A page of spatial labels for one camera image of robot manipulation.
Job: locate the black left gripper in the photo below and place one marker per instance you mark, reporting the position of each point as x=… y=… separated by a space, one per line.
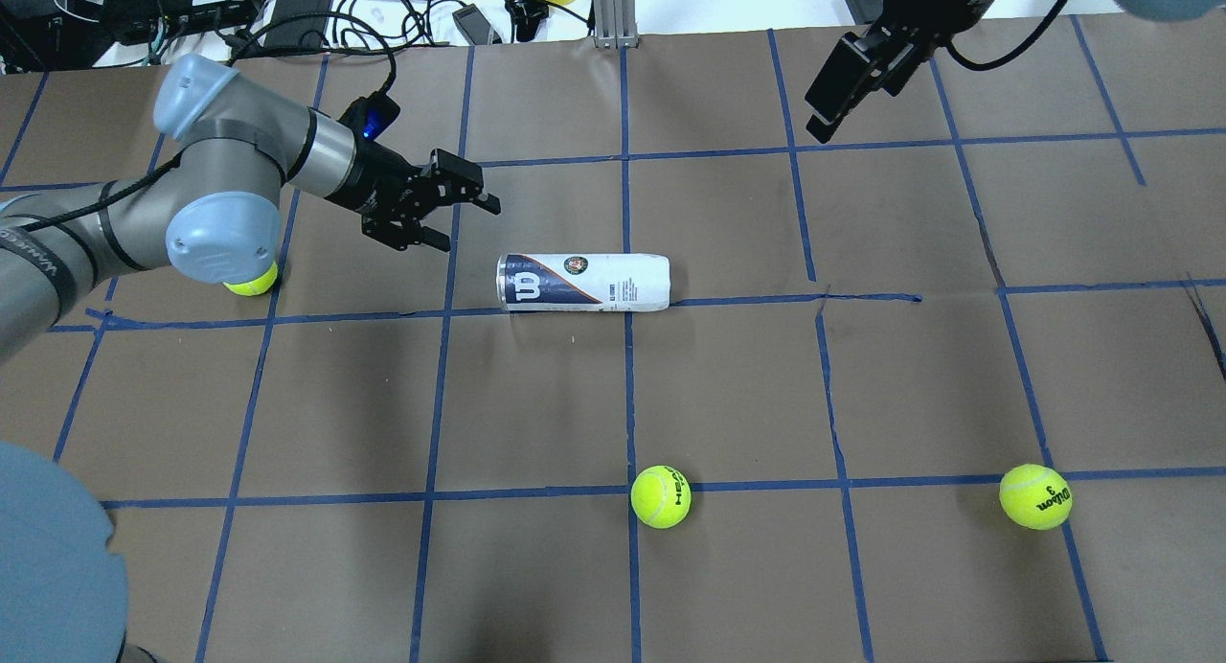
x=372 y=181

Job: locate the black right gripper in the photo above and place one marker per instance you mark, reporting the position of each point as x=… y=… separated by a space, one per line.
x=943 y=4

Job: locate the white tennis ball can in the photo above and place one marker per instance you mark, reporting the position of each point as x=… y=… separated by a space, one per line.
x=583 y=282

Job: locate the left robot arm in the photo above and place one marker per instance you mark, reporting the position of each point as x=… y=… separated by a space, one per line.
x=213 y=213

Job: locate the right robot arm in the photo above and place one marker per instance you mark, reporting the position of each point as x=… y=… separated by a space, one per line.
x=1151 y=10

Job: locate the tennis ball under left gripper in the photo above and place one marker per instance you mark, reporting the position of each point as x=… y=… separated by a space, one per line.
x=258 y=286

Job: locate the centre Head tennis ball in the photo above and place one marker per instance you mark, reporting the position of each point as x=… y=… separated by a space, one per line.
x=661 y=497

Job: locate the tennis ball near base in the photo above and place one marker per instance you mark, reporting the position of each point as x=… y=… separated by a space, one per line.
x=1035 y=497

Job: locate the black power brick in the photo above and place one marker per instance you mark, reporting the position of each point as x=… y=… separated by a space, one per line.
x=297 y=26

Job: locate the aluminium frame post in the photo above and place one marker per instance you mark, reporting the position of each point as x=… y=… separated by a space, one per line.
x=615 y=24

